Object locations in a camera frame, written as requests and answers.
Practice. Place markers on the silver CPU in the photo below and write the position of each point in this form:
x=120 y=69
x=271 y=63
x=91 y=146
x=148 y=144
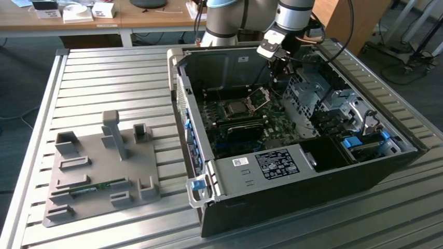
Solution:
x=236 y=109

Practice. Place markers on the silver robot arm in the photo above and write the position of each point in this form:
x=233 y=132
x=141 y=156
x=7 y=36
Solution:
x=221 y=20

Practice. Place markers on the black RAM slot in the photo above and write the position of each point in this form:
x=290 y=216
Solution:
x=243 y=124
x=241 y=120

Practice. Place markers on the CPU socket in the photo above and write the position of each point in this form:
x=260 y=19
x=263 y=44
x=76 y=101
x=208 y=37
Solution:
x=224 y=110

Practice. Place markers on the silver drive cage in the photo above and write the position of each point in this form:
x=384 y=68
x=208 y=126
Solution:
x=304 y=96

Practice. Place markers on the green motherboard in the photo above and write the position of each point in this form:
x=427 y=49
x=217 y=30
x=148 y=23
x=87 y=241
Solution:
x=276 y=124

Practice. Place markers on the black graphics card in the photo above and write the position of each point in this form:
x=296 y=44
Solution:
x=245 y=133

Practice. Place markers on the wooden cabinet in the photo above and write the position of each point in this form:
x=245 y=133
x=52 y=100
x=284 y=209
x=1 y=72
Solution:
x=367 y=23

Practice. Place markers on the metal equipment stand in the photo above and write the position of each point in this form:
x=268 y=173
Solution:
x=387 y=50

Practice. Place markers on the blue disk carrier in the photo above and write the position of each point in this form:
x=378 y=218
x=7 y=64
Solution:
x=350 y=142

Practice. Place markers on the wooden desk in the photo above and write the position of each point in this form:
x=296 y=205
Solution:
x=20 y=18
x=165 y=18

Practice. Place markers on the blue plastic clip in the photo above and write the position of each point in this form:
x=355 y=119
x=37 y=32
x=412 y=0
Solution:
x=384 y=135

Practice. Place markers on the silver power supply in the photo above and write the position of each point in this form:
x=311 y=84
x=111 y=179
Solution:
x=241 y=176

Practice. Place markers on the dark round object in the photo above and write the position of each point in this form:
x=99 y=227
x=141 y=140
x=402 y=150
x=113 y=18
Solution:
x=148 y=3

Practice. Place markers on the blue case latch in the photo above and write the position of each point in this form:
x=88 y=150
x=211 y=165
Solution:
x=196 y=186

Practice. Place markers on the black PC case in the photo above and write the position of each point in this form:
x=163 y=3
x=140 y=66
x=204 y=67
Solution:
x=311 y=202

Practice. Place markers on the plain white box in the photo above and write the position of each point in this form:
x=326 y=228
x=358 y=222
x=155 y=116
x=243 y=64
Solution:
x=103 y=11

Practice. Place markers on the brown cabinet under desk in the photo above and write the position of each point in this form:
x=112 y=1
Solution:
x=89 y=40

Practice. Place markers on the white round holder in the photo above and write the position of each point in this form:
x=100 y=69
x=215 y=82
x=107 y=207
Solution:
x=77 y=16

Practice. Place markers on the grey parts rack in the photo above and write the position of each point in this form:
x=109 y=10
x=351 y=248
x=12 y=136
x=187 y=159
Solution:
x=93 y=155

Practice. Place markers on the white box with black top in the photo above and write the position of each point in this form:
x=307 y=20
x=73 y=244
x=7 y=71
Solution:
x=48 y=13

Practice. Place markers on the green RAM stick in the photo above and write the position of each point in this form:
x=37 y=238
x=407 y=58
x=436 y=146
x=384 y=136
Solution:
x=89 y=188

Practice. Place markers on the light blue paper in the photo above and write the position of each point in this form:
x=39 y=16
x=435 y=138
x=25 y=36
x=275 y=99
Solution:
x=20 y=3

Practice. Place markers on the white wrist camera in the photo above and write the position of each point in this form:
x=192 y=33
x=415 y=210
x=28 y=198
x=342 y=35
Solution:
x=271 y=45

